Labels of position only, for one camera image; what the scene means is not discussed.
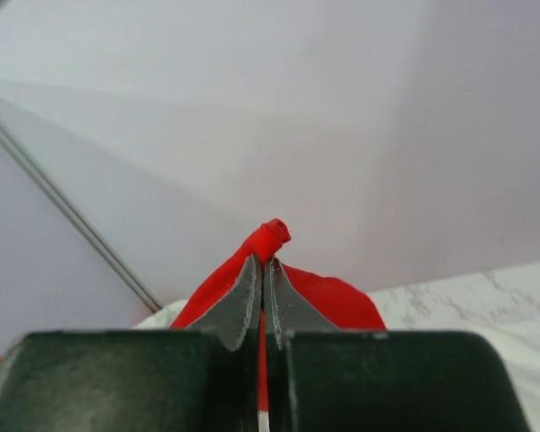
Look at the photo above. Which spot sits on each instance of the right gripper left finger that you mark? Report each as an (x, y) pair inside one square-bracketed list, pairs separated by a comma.
[(234, 318)]

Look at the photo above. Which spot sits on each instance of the folded white t shirt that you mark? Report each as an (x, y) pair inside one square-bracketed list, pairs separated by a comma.
[(516, 339)]

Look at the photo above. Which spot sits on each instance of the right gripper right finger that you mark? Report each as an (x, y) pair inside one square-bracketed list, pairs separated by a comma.
[(286, 310)]

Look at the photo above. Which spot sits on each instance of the left aluminium frame post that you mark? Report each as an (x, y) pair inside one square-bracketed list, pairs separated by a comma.
[(57, 197)]

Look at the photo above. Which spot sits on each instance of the red t shirt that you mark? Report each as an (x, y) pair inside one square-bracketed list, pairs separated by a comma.
[(176, 377)]

